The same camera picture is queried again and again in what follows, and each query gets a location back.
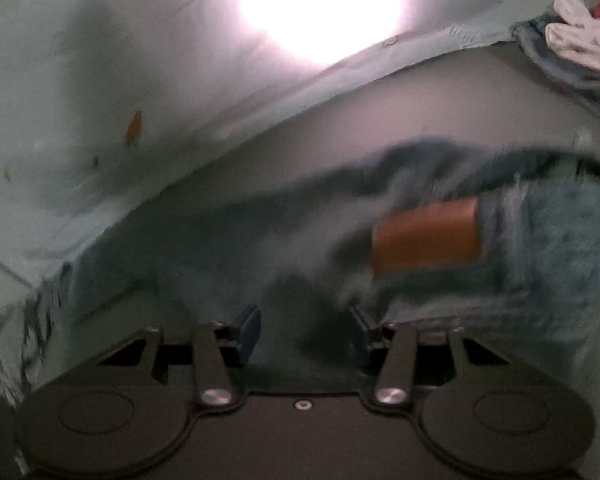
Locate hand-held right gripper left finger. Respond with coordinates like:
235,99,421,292
96,304,262,407

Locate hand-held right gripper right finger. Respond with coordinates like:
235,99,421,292
348,305,514,407

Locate blue jeans with brown patch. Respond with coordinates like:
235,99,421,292
65,137,600,396

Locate pale green button shirt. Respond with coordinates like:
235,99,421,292
0,0,518,406

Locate blue denim garment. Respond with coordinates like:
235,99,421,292
510,15,600,128

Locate white cloth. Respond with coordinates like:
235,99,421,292
545,0,600,74

